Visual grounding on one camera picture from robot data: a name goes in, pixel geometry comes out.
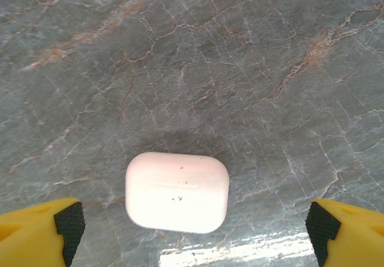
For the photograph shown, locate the pink earbud charging case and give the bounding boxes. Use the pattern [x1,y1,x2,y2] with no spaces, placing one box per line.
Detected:
[125,151,231,235]

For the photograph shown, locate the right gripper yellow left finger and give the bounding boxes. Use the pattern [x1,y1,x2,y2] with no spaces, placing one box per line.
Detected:
[0,197,86,267]

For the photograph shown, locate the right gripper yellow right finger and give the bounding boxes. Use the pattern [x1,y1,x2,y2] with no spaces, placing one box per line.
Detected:
[305,197,384,267]

